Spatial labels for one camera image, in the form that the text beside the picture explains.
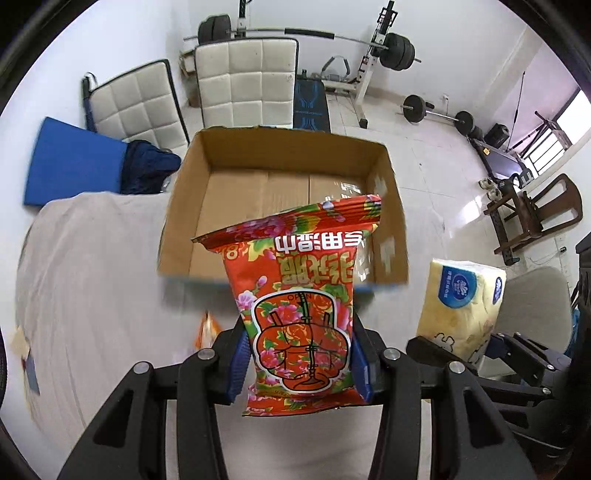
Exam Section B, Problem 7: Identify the orange snack packet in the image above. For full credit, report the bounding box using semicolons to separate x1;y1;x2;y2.
194;311;222;350

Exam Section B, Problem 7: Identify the yellow tissue pack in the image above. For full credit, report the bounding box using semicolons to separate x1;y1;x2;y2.
417;259;507;365

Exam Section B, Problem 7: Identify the red snack packet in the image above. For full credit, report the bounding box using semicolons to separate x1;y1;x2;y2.
194;194;382;417

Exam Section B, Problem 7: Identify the grey plastic chair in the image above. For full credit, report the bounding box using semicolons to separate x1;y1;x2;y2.
494;267;572;353

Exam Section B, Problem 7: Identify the dark wooden chair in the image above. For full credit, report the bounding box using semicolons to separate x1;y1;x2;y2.
484;173;583;267

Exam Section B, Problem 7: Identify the grey table cloth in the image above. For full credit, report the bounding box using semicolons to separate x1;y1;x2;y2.
14;191;445;480

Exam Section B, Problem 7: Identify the open cardboard box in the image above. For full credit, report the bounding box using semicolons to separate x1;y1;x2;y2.
157;127;409;289

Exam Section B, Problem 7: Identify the black treadmill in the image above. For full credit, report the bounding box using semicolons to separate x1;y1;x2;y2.
468;126;534;185

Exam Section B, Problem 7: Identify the dark blue garment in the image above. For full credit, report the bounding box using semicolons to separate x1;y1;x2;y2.
119;140;181;195

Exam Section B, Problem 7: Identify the blue phone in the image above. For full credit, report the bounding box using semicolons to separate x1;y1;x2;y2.
23;353;40;396

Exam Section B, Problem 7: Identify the beige paper scrap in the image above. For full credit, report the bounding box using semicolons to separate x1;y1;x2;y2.
10;326;30;361

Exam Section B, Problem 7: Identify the black blue bench pad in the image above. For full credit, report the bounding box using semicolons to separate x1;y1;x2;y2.
294;78;331;133

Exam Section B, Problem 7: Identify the blue foam mat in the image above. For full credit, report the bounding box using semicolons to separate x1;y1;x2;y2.
23;117;127;207

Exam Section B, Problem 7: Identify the small barbell on floor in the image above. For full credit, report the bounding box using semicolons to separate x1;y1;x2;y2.
402;94;475;136

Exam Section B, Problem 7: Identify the left white padded chair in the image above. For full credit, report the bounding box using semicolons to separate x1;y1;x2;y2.
89;59;190;157

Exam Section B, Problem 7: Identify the white padded chair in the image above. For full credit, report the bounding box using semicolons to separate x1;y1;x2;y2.
89;59;190;157
194;37;298;129

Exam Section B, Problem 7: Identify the right white padded chair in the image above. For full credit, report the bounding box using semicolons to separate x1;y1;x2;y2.
194;37;298;129

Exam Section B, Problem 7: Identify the barbell on rack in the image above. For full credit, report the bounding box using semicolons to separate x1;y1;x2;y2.
183;13;423;72

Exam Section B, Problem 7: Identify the white weight bench rack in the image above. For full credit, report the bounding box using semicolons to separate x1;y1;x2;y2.
233;0;398;129

